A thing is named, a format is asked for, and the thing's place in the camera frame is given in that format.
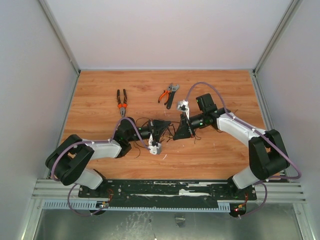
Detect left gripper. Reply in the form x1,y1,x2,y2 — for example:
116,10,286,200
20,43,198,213
127,118,171,143

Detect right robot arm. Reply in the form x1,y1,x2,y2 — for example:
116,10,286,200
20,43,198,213
173,93,290,199

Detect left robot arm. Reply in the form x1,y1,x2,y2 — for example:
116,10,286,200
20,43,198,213
45,117,172,198

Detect orange needle nose pliers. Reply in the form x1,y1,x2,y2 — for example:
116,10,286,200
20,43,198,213
157,84,175,105

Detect black adjustable wrench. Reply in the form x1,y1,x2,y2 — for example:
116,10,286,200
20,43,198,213
166,84,180,110

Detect orange black combination pliers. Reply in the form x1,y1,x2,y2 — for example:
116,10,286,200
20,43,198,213
116,89,128,118

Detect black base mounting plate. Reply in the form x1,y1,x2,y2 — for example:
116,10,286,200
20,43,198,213
78,179,257,208

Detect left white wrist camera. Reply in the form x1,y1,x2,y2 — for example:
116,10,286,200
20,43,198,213
148,134,162,155

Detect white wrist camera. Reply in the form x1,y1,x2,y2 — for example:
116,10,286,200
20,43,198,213
176,100,190,120
148,134,162,155

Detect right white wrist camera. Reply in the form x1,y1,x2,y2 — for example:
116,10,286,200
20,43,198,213
176,100,190,120

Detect aluminium front rail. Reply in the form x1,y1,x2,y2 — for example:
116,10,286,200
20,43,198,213
32,179,307,204

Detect grey slotted cable duct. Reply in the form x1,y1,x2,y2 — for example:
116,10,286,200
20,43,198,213
41,199,231,213

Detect left aluminium frame post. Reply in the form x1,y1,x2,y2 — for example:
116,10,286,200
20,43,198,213
37,0,81,76

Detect aluminium frame post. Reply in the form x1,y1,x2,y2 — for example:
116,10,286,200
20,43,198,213
252,0,303,77
37,0,81,76

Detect right aluminium frame post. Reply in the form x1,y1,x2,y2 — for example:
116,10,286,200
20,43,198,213
252,0,303,77

